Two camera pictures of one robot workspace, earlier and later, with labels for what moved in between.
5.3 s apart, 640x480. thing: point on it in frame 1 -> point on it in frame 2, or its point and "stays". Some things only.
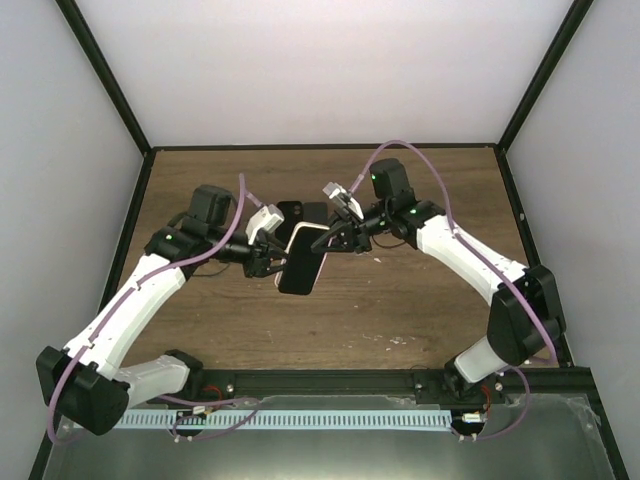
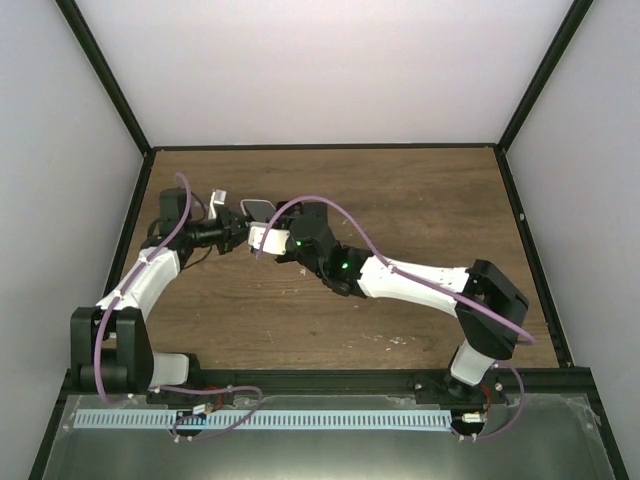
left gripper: x=261 y=258 -> x=232 y=236
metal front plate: x=532 y=437 stays
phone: x=303 y=264 -> x=258 y=209
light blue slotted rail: x=311 y=419 stays
